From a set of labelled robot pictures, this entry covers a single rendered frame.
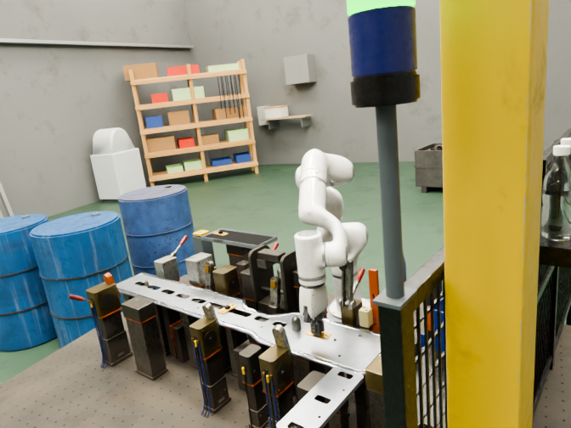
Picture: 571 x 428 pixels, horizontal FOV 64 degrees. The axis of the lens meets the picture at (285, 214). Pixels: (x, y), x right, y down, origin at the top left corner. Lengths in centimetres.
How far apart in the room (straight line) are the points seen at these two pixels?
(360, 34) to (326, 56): 1026
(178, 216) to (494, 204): 392
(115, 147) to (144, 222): 528
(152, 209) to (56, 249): 102
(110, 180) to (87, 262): 605
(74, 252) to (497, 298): 324
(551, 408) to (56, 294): 318
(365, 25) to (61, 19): 985
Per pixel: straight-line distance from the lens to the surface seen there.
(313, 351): 151
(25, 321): 430
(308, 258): 136
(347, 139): 1068
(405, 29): 49
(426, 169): 737
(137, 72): 1037
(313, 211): 143
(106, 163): 956
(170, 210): 433
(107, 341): 223
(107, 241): 367
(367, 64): 48
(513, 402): 72
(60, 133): 978
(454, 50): 60
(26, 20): 983
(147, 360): 206
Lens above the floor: 181
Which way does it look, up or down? 15 degrees down
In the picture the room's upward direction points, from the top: 7 degrees counter-clockwise
